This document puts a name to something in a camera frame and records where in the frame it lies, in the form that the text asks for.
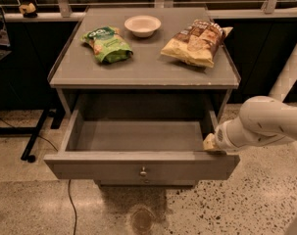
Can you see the grey drawer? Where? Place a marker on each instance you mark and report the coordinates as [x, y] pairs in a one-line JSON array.
[[127, 136], [147, 182]]

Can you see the metal window railing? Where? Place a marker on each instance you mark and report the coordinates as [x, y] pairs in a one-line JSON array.
[[148, 4]]

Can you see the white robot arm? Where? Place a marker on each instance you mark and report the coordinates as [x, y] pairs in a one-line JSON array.
[[261, 121]]

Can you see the green chip bag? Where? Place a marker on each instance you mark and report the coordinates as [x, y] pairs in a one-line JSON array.
[[107, 44]]

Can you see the white paper bowl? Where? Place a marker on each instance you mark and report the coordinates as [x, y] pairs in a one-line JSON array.
[[142, 26]]

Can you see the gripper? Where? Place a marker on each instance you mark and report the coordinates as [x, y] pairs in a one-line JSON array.
[[222, 138]]

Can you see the grey bottom drawer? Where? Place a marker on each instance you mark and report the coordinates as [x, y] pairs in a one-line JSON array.
[[147, 182]]

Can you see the white diagonal pole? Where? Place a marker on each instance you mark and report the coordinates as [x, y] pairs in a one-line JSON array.
[[286, 78]]

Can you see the round floor drain cover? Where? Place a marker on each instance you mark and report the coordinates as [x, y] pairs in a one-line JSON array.
[[141, 221]]

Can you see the yellow brown chip bag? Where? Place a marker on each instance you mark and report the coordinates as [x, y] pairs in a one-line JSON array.
[[197, 44]]

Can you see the small yellow object on ledge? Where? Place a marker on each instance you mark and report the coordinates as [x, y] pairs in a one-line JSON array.
[[28, 10]]

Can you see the grey top drawer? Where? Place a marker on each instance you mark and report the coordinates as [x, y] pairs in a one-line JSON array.
[[127, 136]]

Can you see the grey drawer cabinet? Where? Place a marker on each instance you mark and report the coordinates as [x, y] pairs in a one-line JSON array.
[[146, 71]]

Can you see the black table leg frame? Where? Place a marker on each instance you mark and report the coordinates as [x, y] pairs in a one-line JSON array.
[[33, 132]]

